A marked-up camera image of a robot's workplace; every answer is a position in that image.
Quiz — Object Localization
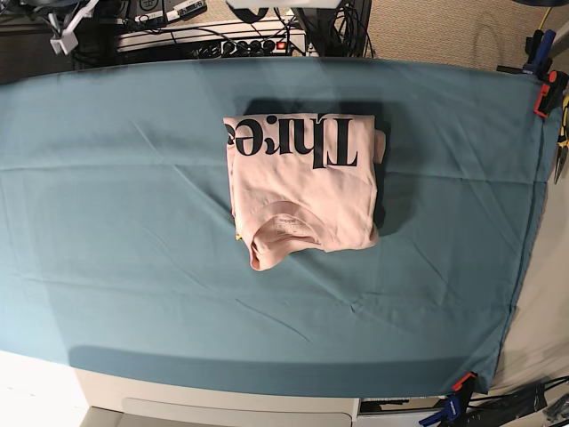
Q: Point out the orange blue clamp lower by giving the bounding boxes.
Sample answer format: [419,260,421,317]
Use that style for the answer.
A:
[419,372,477,426]

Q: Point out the pink T-shirt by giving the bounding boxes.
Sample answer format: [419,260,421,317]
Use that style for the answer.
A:
[223,113,386,271]

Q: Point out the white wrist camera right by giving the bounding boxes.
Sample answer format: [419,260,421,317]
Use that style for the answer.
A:
[50,32,78,55]

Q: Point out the yellow handled pliers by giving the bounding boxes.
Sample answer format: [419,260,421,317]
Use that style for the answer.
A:
[554,95,568,184]

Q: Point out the blue black clamp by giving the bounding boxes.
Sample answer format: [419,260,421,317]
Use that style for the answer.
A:
[496,29,557,81]

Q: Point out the teal table cloth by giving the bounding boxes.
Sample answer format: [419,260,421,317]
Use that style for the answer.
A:
[1,58,562,398]

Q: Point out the white power strip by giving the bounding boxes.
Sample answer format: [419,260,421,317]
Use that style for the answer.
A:
[213,36,306,58]

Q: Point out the orange black clamp upper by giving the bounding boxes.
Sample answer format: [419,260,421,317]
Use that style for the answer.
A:
[533,70,568,118]

